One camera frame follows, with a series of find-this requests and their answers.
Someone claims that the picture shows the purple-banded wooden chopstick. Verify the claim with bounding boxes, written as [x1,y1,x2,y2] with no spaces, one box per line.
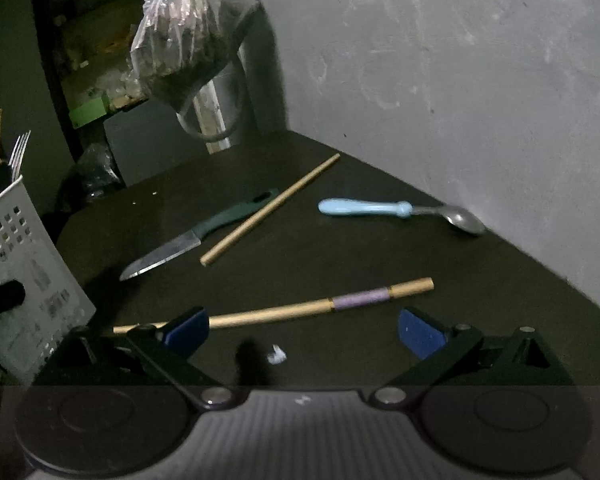
[112,277,435,336]

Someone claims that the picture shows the metal fork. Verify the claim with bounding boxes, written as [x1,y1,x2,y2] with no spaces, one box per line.
[7,130,32,184]

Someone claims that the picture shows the grey cabinet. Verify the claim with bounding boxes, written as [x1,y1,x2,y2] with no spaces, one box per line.
[102,104,207,189]

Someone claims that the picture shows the green box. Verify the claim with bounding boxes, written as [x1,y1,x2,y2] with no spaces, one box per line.
[68,95,112,129]

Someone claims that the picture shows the white perforated utensil basket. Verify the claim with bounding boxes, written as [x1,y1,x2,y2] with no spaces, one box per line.
[0,175,97,387]

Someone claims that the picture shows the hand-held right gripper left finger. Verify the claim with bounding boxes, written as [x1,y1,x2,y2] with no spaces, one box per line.
[32,308,238,411]

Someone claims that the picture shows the clear hanging plastic bag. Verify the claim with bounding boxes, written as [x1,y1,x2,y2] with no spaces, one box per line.
[129,0,262,112]

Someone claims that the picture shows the green-handled knife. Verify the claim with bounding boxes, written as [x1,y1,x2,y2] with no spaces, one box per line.
[118,188,281,282]

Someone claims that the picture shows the clear food bags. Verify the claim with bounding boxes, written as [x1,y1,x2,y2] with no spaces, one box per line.
[87,67,141,101]

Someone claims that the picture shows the grey hose loop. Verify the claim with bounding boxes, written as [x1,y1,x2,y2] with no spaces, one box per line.
[175,54,252,144]

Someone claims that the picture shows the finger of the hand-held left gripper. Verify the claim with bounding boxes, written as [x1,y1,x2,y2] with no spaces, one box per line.
[0,280,26,324]

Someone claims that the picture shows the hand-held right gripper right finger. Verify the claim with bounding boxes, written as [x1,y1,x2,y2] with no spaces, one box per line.
[372,309,571,408]

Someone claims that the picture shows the large metal spoon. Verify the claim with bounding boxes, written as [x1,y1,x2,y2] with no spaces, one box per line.
[0,160,14,202]

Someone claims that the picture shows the dark wooden shelf cabinet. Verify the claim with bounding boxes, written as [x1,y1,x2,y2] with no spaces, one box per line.
[30,0,166,133]

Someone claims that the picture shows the blue-handled spoon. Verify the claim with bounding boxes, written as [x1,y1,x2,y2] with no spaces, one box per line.
[318,197,487,237]

